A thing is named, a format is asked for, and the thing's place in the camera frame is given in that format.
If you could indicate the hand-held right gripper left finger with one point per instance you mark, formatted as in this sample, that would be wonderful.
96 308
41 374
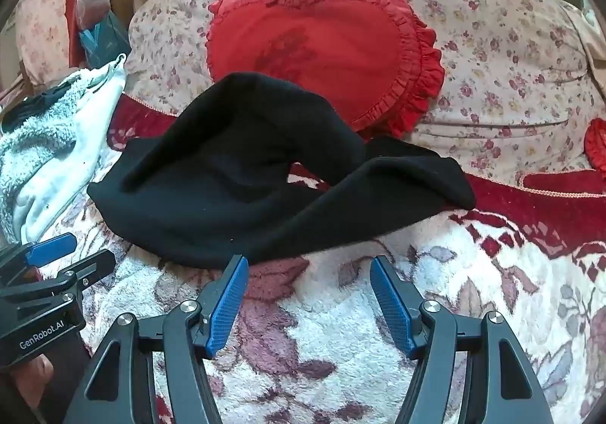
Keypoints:
227 305

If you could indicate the light grey fluffy towel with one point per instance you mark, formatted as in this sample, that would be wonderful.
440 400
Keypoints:
28 145

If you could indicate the red heart-shaped frilled pillow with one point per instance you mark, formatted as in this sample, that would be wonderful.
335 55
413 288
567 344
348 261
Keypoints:
322 50

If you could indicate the small red frilled pillow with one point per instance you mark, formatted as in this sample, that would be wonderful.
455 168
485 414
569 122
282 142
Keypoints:
595 142

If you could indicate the red and white floral blanket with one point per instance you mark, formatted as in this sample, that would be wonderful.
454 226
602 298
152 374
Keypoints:
331 334

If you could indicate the person's left hand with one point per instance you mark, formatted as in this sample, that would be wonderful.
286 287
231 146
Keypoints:
31 379

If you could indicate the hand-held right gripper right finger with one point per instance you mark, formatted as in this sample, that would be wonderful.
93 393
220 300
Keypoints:
390 305

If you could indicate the teal bag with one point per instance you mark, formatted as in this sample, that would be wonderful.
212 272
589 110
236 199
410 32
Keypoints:
104 40

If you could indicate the dark cloth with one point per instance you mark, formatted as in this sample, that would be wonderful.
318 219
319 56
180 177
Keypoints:
23 111

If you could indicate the pink floral duvet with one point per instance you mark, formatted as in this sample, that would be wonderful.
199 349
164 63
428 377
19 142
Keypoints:
497 74

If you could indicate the black pants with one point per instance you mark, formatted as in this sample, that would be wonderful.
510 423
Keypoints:
213 178

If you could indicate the beige cloth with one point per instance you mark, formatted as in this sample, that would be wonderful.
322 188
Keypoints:
592 40

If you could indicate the clear plastic bag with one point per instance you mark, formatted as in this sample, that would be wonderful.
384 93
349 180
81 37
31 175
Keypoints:
92 3

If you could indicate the white cloth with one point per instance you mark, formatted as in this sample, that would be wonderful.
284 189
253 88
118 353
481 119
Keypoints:
80 135

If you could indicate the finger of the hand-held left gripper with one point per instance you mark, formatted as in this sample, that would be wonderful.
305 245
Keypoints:
92 265
49 249

